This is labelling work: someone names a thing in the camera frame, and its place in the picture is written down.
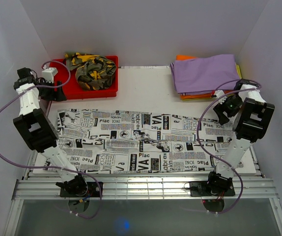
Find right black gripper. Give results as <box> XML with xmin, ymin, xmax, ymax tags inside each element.
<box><xmin>212</xmin><ymin>95</ymin><xmax>243</xmax><ymax>125</ymax></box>

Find newspaper print trousers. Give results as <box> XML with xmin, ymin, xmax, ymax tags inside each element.
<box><xmin>56</xmin><ymin>109</ymin><xmax>233</xmax><ymax>174</ymax></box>

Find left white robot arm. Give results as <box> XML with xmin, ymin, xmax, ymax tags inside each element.
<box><xmin>13</xmin><ymin>67</ymin><xmax>88</xmax><ymax>197</ymax></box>

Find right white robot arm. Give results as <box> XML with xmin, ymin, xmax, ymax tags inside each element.
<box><xmin>205</xmin><ymin>79</ymin><xmax>275</xmax><ymax>196</ymax></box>

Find camouflage trousers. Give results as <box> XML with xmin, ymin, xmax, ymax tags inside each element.
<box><xmin>64</xmin><ymin>52</ymin><xmax>117</xmax><ymax>91</ymax></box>

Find folded purple trousers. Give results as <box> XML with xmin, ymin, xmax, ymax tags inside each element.
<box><xmin>170</xmin><ymin>54</ymin><xmax>240</xmax><ymax>94</ymax></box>

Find folded yellow trousers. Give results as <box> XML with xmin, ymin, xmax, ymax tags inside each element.
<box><xmin>236</xmin><ymin>64</ymin><xmax>246</xmax><ymax>84</ymax></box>

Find folded orange trousers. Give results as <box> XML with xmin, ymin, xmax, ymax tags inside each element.
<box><xmin>175</xmin><ymin>54</ymin><xmax>244</xmax><ymax>101</ymax></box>

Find red plastic bin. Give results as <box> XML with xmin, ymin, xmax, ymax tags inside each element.
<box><xmin>49</xmin><ymin>56</ymin><xmax>118</xmax><ymax>100</ymax></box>

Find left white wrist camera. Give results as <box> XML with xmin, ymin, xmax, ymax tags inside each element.
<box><xmin>41</xmin><ymin>67</ymin><xmax>58</xmax><ymax>83</ymax></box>

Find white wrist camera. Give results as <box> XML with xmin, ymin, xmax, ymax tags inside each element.
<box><xmin>41</xmin><ymin>67</ymin><xmax>58</xmax><ymax>83</ymax></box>
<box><xmin>211</xmin><ymin>90</ymin><xmax>226</xmax><ymax>104</ymax></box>

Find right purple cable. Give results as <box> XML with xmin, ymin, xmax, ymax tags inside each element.
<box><xmin>196</xmin><ymin>79</ymin><xmax>262</xmax><ymax>214</ymax></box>

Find purple cable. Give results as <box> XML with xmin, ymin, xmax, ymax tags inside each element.
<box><xmin>0</xmin><ymin>60</ymin><xmax>103</xmax><ymax>219</ymax></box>
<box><xmin>196</xmin><ymin>79</ymin><xmax>262</xmax><ymax>214</ymax></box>

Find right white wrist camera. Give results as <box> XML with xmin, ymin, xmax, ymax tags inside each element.
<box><xmin>211</xmin><ymin>90</ymin><xmax>226</xmax><ymax>104</ymax></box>

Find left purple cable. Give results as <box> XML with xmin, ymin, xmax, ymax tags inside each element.
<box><xmin>0</xmin><ymin>60</ymin><xmax>103</xmax><ymax>219</ymax></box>

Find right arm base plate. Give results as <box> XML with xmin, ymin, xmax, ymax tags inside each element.
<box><xmin>188</xmin><ymin>181</ymin><xmax>235</xmax><ymax>197</ymax></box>

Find aluminium mounting rail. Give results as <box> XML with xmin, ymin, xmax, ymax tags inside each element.
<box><xmin>12</xmin><ymin>177</ymin><xmax>279</xmax><ymax>200</ymax></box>

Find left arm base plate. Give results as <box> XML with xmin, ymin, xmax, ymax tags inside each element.
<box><xmin>59</xmin><ymin>181</ymin><xmax>104</xmax><ymax>198</ymax></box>

